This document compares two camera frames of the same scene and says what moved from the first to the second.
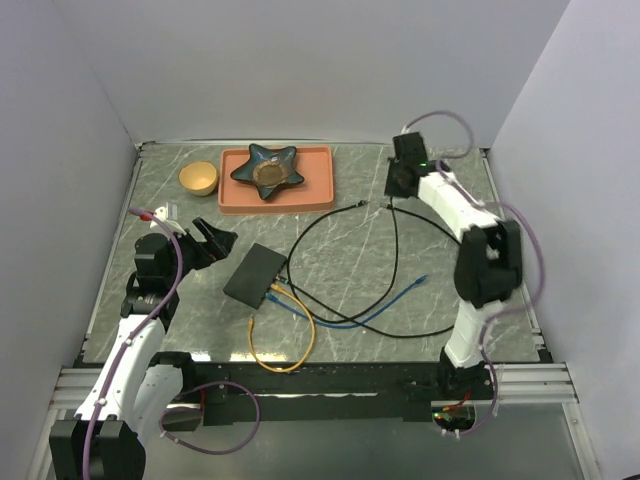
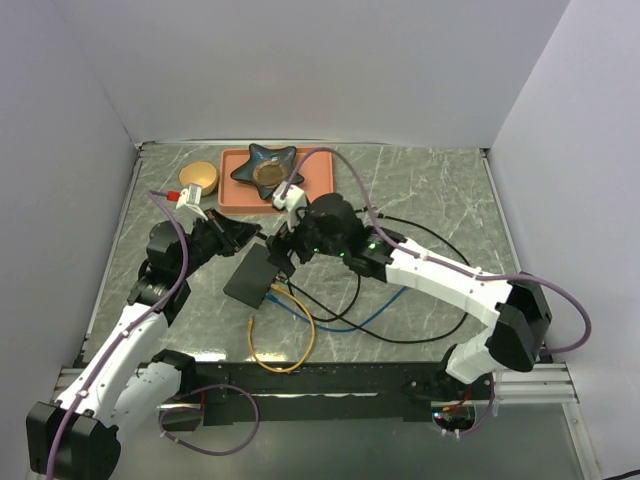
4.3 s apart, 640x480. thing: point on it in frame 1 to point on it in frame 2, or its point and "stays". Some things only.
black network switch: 255,275 stays
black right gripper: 391,189 to 280,244
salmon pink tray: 314,194 stays
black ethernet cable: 363,324 to 381,337
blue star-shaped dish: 268,170 stays
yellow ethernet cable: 252,343 stays
